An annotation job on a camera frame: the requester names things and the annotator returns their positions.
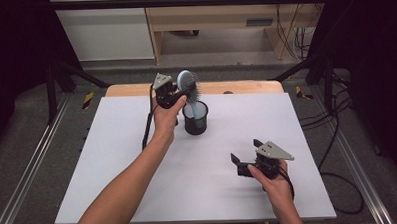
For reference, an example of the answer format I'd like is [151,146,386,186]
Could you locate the black metal frame strut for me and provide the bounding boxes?
[267,50,337,118]
[44,58,113,125]

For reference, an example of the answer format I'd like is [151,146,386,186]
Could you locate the black curtain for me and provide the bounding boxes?
[303,0,397,189]
[0,0,88,157]

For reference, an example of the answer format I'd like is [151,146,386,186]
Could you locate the yellow black tape strip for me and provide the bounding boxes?
[295,85,315,102]
[81,92,96,110]

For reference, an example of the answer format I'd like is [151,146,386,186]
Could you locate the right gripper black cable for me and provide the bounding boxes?
[278,164,365,218]

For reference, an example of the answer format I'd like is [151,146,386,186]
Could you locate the white cabinet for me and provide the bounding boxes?
[49,0,156,64]

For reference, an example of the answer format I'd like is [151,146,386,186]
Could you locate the black floor cables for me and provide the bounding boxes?
[298,70,356,162]

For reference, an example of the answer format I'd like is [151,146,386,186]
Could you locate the person's left hand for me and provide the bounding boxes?
[151,94,189,142]

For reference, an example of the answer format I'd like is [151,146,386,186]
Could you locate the light wooden desk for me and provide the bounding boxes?
[142,0,333,66]

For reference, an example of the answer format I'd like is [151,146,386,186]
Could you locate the black metal crossbar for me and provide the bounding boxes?
[49,0,331,13]

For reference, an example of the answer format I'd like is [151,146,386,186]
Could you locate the aluminium floor rail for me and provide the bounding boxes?
[314,84,396,224]
[0,92,76,224]

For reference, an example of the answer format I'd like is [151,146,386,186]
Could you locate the wooden table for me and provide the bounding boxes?
[105,78,285,99]

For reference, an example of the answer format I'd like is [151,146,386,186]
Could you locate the hanging black cable bundle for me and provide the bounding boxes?
[275,2,317,62]

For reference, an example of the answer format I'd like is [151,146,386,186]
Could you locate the light blue hairbrush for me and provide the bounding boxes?
[176,69,205,122]

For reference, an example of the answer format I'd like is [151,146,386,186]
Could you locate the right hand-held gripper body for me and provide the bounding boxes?
[236,140,296,182]

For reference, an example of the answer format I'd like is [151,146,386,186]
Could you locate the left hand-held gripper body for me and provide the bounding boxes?
[152,72,180,111]

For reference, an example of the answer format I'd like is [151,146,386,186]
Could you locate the white board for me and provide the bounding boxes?
[50,88,338,224]

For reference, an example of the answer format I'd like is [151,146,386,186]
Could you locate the person's right hand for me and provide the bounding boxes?
[247,159,293,208]

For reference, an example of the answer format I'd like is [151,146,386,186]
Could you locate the black mesh pen cup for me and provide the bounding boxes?
[181,100,210,137]

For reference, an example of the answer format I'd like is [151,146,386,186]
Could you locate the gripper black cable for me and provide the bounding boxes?
[139,83,160,151]
[278,164,365,218]

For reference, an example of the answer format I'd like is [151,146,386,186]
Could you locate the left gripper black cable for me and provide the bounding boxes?
[139,83,160,151]

